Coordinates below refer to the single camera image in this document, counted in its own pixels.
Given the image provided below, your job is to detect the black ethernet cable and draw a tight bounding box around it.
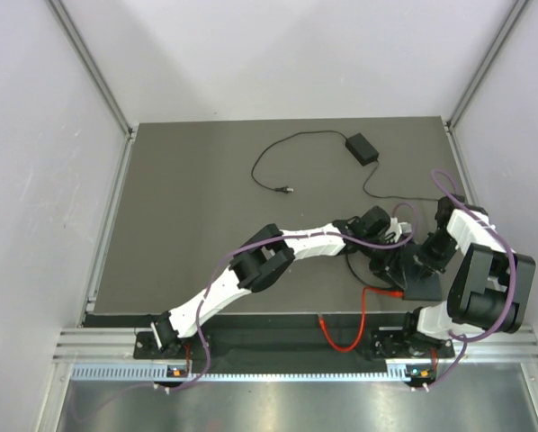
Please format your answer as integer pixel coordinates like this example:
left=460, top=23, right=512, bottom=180
left=344, top=254, right=394, bottom=289

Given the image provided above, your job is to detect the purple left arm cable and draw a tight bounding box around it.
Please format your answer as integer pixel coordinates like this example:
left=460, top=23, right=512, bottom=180
left=66, top=202, right=421, bottom=422

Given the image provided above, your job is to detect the black power adapter cable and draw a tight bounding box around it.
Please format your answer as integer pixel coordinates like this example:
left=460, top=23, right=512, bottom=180
left=361, top=160, right=442, bottom=203

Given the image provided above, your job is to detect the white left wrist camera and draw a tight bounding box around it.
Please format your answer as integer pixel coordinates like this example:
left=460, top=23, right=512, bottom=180
left=386, top=217, right=413, bottom=239

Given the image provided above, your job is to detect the red ethernet cable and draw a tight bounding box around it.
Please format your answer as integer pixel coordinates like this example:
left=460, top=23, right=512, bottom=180
left=317, top=286, right=405, bottom=353

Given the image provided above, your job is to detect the dark grey table mat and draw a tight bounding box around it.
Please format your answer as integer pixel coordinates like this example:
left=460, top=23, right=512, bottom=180
left=94, top=117, right=460, bottom=315

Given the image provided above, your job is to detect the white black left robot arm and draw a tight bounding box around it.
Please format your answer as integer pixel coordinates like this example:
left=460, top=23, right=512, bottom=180
left=150, top=206, right=417, bottom=357

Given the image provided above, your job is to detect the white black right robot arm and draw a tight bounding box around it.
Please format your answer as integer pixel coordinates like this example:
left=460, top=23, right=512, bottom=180
left=400, top=194, right=536, bottom=356

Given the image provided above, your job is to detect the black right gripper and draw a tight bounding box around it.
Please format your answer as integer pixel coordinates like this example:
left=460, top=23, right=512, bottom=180
left=412, top=229, right=458, bottom=281

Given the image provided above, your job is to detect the grey slotted cable duct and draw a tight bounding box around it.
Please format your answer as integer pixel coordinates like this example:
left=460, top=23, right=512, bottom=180
left=71, top=364, right=435, bottom=383

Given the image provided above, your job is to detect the black mains cable with plug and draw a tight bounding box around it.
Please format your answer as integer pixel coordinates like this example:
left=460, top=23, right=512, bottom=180
left=250, top=130, right=349, bottom=195

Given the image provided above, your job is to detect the aluminium frame rail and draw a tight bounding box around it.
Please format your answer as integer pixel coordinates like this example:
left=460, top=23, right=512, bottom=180
left=53, top=328, right=538, bottom=363

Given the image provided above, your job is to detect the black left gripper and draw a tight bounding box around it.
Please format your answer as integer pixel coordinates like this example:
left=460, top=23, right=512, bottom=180
left=359, top=235, right=405, bottom=290

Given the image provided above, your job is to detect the dark grey network switch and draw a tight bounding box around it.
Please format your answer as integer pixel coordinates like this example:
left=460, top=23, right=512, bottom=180
left=402, top=244, right=443, bottom=302

